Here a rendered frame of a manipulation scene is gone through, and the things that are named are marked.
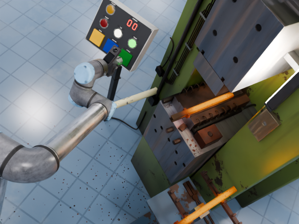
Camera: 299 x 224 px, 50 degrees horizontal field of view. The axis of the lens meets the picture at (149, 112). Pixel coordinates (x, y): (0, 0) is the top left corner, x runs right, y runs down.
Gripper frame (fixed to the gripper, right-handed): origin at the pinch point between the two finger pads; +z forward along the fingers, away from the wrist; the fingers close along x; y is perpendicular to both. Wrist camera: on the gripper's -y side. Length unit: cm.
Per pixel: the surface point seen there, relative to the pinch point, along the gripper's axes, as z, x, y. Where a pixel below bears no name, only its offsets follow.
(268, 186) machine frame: 55, 120, 36
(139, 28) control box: 5.8, -0.6, -17.8
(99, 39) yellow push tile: 5.0, -17.9, 0.8
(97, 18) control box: 5.8, -24.8, -8.2
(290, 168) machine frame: 42, 117, 10
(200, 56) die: -11.4, 37.3, -28.7
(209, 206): -25, 82, 24
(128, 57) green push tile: 5.1, 2.3, -0.9
